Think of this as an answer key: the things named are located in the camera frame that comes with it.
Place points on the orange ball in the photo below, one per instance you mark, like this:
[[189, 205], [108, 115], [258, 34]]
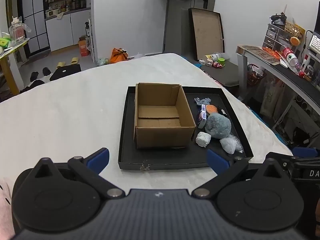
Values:
[[294, 41]]

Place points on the black shallow tray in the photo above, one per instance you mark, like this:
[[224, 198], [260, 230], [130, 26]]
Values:
[[162, 157]]

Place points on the plastic bottle red label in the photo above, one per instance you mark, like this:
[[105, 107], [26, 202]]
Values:
[[291, 58]]

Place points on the beige toy figurine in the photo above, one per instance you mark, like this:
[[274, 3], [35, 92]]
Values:
[[209, 62]]

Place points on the pale green bag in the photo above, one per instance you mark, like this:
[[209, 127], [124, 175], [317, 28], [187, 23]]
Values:
[[103, 61]]

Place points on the beige tote bag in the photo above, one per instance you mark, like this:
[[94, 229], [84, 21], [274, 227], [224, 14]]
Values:
[[271, 97]]

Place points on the orange bag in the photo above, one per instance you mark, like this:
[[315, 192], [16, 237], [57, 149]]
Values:
[[118, 56]]

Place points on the clear plastic bag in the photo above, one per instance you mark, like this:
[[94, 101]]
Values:
[[228, 143]]

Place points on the computer monitor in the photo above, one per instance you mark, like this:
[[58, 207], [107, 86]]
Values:
[[314, 42]]

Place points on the small grey whale plush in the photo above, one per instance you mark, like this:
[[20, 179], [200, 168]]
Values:
[[201, 101]]

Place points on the pink patterned cloth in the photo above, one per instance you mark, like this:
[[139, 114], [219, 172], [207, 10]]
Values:
[[5, 210]]

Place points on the dark floor mat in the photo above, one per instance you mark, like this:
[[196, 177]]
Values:
[[227, 75]]

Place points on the yellow wicker basket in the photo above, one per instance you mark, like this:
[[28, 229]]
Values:
[[296, 28]]

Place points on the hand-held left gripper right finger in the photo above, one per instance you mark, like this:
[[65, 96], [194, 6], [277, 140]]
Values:
[[217, 161]]

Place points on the brown cardboard box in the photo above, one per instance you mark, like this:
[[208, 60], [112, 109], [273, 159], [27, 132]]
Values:
[[160, 137]]

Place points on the blue tissue pack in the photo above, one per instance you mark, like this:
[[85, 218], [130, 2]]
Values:
[[202, 121]]

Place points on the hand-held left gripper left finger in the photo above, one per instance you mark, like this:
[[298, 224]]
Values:
[[98, 158]]

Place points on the large grey plush toy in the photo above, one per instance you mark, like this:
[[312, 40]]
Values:
[[218, 126]]

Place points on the orange cardboard carton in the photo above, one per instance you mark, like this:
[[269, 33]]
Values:
[[83, 47]]

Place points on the yellow slipper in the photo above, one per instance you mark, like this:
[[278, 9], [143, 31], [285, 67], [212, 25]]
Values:
[[61, 64], [75, 60]]

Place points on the grey drawer organizer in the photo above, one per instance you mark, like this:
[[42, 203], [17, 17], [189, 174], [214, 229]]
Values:
[[276, 38]]

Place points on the metal stand pole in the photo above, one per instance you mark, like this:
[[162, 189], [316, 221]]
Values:
[[166, 22]]

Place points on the brown board black framed tray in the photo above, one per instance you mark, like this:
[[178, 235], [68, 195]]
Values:
[[207, 32]]

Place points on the red basket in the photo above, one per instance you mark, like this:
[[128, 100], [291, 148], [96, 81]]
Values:
[[256, 75]]

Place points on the black top desk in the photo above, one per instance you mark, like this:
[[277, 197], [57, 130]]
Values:
[[295, 78]]

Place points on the black grid sliding door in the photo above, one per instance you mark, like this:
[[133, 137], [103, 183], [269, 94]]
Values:
[[35, 17]]

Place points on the yellow legged table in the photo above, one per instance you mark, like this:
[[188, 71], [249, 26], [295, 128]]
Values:
[[11, 72]]

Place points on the small dark plush toy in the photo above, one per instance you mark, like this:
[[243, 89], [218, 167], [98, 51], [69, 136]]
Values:
[[221, 111]]

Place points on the green container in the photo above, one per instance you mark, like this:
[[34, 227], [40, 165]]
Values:
[[5, 42]]

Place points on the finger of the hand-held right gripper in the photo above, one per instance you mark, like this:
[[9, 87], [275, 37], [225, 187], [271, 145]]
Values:
[[303, 152]]

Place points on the burger plush toy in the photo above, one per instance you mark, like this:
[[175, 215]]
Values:
[[212, 108]]

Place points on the dark ship model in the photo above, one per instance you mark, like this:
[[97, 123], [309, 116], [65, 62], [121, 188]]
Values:
[[278, 18]]

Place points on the green cup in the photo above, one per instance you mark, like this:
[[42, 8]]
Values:
[[221, 62]]

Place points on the glass bottle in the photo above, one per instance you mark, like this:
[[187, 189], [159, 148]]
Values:
[[18, 31]]

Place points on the white shelf rack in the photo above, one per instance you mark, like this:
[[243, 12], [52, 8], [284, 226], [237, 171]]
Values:
[[91, 37]]

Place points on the red toy figurine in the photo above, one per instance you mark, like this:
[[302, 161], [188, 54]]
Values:
[[218, 65]]

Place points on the white kitchen cabinet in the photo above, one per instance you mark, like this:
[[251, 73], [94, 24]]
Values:
[[65, 30]]

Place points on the black and white cloth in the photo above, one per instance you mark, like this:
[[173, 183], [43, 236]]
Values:
[[35, 83]]

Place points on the black shoe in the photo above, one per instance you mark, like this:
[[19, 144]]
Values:
[[34, 76], [46, 71]]

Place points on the panda figure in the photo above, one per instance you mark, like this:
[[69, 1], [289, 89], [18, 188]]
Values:
[[309, 71]]

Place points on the white ball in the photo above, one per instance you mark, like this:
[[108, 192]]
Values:
[[203, 139]]

